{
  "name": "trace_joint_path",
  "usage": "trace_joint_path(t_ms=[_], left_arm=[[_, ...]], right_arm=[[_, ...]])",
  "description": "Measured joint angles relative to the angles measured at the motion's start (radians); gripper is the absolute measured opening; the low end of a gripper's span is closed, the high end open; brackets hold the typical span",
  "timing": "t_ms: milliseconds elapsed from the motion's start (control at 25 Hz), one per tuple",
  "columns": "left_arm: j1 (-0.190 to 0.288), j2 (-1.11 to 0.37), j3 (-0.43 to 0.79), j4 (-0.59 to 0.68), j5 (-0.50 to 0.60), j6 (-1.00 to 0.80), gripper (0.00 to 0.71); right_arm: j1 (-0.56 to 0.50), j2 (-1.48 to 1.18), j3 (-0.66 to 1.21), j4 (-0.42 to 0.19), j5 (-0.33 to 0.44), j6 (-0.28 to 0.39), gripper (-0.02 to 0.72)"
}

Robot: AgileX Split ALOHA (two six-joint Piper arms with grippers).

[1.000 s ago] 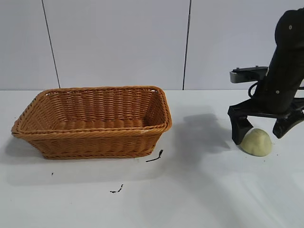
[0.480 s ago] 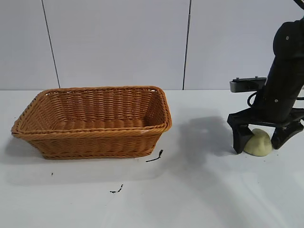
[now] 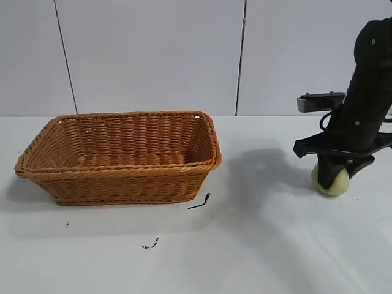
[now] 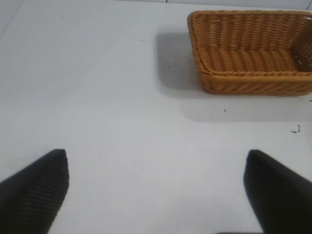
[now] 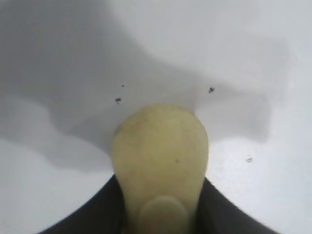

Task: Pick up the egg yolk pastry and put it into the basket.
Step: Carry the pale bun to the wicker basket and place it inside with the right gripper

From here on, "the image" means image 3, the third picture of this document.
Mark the black camera cable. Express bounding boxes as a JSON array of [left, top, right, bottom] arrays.
[[318, 111, 334, 133]]

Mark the pale yellow egg yolk pastry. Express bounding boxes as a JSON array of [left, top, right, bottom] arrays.
[[311, 165, 350, 197]]

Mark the brown woven wicker basket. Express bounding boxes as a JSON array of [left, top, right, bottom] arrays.
[[14, 110, 223, 206]]

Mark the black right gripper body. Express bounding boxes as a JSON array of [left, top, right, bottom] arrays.
[[293, 116, 392, 164]]

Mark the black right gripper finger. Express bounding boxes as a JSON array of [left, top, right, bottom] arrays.
[[344, 155, 376, 179], [317, 153, 349, 190]]

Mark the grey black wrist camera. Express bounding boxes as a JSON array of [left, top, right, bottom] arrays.
[[296, 91, 347, 113]]

